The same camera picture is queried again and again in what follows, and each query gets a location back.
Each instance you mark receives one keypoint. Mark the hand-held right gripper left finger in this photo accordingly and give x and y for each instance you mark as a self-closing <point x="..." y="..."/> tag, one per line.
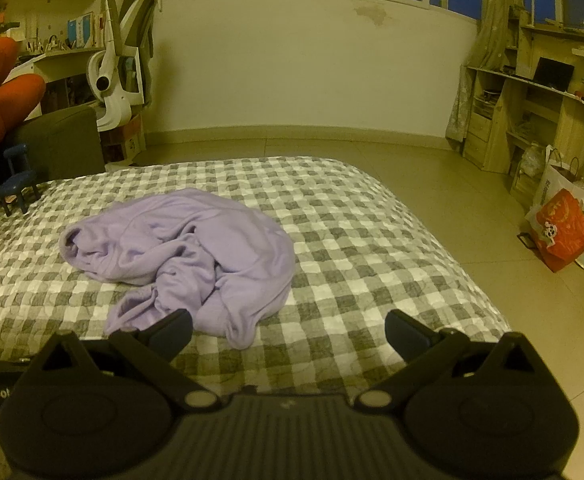
<point x="178" y="329"/>

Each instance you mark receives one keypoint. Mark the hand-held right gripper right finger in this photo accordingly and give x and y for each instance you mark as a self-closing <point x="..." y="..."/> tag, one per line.
<point x="399" y="332"/>

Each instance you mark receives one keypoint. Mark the purple garment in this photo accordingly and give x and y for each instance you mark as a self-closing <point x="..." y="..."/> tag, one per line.
<point x="192" y="250"/>

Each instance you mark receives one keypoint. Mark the grey checkered bed cover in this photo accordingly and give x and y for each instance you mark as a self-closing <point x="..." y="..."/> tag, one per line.
<point x="361" y="240"/>

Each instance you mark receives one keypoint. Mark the orange shopping bag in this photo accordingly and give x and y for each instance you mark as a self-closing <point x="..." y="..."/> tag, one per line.
<point x="564" y="230"/>

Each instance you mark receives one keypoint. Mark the cardboard boxes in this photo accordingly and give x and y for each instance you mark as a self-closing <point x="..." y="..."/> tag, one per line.
<point x="127" y="140"/>

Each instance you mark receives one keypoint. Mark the small blue toy chair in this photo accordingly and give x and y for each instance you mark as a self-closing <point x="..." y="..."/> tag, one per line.
<point x="18" y="180"/>

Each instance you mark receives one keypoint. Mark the white paper bag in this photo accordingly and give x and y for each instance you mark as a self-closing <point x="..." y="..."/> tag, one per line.
<point x="561" y="175"/>

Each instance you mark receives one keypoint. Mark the wooden shelf unit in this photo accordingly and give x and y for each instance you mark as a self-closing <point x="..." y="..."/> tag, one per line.
<point x="531" y="110"/>

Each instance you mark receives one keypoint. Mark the white office chair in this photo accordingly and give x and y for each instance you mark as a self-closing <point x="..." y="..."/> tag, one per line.
<point x="122" y="50"/>

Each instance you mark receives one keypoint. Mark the black laptop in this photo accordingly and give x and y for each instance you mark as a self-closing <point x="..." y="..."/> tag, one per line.
<point x="554" y="74"/>

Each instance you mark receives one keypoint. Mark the white desk with bookshelf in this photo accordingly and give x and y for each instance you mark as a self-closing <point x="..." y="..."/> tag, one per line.
<point x="47" y="55"/>

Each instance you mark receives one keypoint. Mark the patterned beige curtain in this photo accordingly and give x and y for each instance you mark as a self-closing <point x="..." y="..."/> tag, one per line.
<point x="491" y="30"/>

